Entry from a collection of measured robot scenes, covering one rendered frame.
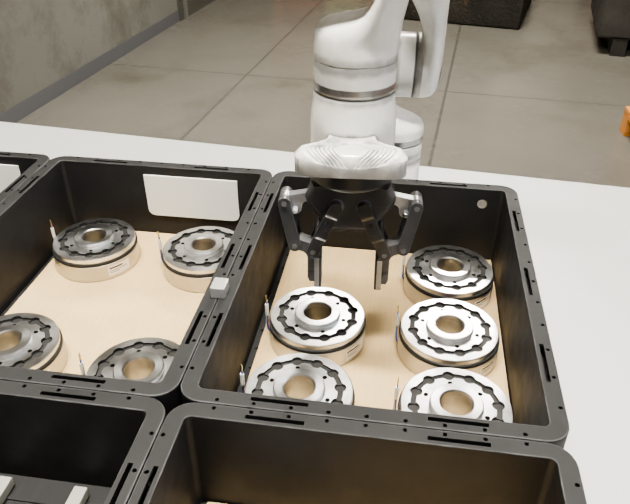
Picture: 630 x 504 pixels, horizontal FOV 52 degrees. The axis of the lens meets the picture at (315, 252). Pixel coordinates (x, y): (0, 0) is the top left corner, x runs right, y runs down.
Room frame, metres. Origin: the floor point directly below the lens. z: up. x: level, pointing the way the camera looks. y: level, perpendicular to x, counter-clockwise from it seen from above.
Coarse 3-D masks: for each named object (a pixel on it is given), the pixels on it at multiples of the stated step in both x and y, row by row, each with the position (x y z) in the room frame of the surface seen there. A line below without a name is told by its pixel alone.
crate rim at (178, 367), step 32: (64, 160) 0.78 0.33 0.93; (96, 160) 0.78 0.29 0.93; (128, 160) 0.78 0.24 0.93; (256, 192) 0.69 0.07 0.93; (224, 256) 0.55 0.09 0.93; (192, 320) 0.45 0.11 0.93; (192, 352) 0.41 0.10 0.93; (64, 384) 0.37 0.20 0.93; (96, 384) 0.37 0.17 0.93; (128, 384) 0.37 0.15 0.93; (160, 384) 0.37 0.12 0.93
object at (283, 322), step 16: (304, 288) 0.59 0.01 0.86; (320, 288) 0.59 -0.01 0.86; (288, 304) 0.56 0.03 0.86; (352, 304) 0.56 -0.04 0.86; (272, 320) 0.53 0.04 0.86; (288, 320) 0.53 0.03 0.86; (352, 320) 0.54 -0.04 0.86; (288, 336) 0.51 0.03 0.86; (304, 336) 0.51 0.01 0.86; (320, 336) 0.51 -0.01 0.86; (336, 336) 0.51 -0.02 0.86; (352, 336) 0.51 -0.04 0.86
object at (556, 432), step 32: (480, 192) 0.70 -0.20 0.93; (512, 192) 0.69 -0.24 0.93; (256, 224) 0.62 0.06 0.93; (512, 224) 0.62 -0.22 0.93; (224, 320) 0.45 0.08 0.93; (544, 320) 0.45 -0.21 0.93; (544, 352) 0.41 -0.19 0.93; (192, 384) 0.37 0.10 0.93; (544, 384) 0.37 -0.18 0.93; (320, 416) 0.34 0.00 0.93; (352, 416) 0.34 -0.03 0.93; (384, 416) 0.34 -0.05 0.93; (416, 416) 0.34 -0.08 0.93; (448, 416) 0.34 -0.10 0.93
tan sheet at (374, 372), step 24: (288, 264) 0.68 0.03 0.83; (336, 264) 0.68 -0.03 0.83; (360, 264) 0.68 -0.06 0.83; (288, 288) 0.63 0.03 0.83; (336, 288) 0.63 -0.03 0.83; (360, 288) 0.63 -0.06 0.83; (384, 288) 0.63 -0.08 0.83; (384, 312) 0.59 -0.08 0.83; (264, 336) 0.55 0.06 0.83; (384, 336) 0.55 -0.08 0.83; (264, 360) 0.51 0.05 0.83; (360, 360) 0.51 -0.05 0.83; (384, 360) 0.51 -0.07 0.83; (360, 384) 0.47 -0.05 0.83; (384, 384) 0.47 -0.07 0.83; (504, 384) 0.47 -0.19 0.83; (384, 408) 0.44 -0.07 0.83
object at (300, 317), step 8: (304, 304) 0.56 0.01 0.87; (312, 304) 0.56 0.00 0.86; (320, 304) 0.56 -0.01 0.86; (328, 304) 0.56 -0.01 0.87; (336, 304) 0.56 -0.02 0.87; (296, 312) 0.54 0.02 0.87; (304, 312) 0.55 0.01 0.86; (336, 312) 0.54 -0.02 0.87; (296, 320) 0.53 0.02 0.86; (304, 320) 0.53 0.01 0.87; (312, 320) 0.53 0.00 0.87; (320, 320) 0.53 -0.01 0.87; (328, 320) 0.53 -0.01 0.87; (336, 320) 0.53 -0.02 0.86; (312, 328) 0.52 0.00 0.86; (320, 328) 0.52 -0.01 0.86
